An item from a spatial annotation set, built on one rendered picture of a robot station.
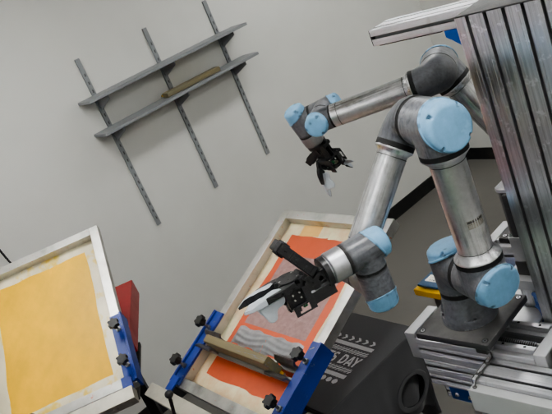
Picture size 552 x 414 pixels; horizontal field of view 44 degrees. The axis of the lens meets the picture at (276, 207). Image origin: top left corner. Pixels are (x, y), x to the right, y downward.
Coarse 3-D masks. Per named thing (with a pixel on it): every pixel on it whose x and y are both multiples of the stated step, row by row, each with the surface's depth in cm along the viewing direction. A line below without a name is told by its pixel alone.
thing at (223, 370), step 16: (288, 240) 263; (304, 240) 257; (320, 240) 250; (304, 256) 250; (272, 272) 257; (240, 320) 250; (256, 320) 244; (224, 368) 238; (240, 368) 233; (240, 384) 228
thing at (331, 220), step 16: (288, 224) 269; (320, 224) 254; (336, 224) 246; (384, 224) 227; (272, 240) 264; (256, 256) 263; (256, 272) 261; (240, 288) 257; (352, 288) 217; (224, 304) 257; (352, 304) 216; (224, 320) 253; (336, 320) 213; (320, 336) 213; (336, 336) 213; (208, 352) 249; (192, 368) 245; (192, 384) 238; (208, 400) 227; (224, 400) 222
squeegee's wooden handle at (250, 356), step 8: (208, 336) 238; (208, 344) 239; (216, 344) 232; (224, 344) 229; (232, 344) 226; (224, 352) 234; (232, 352) 224; (240, 352) 221; (248, 352) 218; (256, 352) 216; (240, 360) 229; (248, 360) 219; (256, 360) 214; (264, 360) 211; (272, 360) 212; (264, 368) 216; (272, 368) 213; (280, 368) 215
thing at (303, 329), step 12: (324, 300) 228; (336, 300) 224; (288, 312) 236; (312, 312) 228; (324, 312) 224; (288, 324) 231; (300, 324) 228; (312, 324) 224; (276, 336) 232; (288, 336) 228; (300, 336) 224; (312, 336) 220; (252, 372) 228; (288, 372) 217; (252, 384) 224; (264, 384) 220; (276, 384) 217; (264, 396) 217; (276, 396) 213
